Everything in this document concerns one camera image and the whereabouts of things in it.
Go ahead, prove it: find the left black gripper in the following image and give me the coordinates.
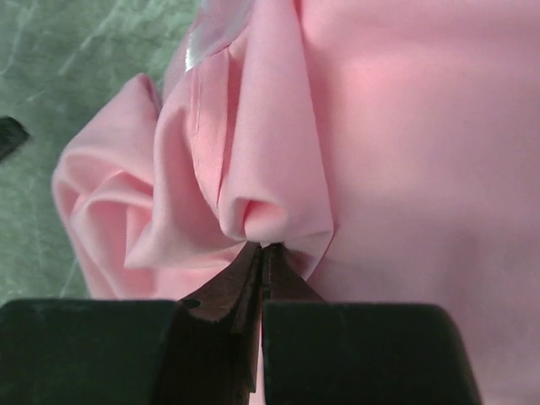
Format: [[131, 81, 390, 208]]
[[0, 116, 30, 159]]

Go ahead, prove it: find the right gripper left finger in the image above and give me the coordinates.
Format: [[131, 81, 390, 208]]
[[1, 243, 262, 404]]

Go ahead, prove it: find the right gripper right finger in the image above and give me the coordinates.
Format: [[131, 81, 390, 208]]
[[262, 245, 481, 404]]

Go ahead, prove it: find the pink pillowcase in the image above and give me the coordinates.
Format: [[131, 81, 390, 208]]
[[52, 1, 539, 404]]

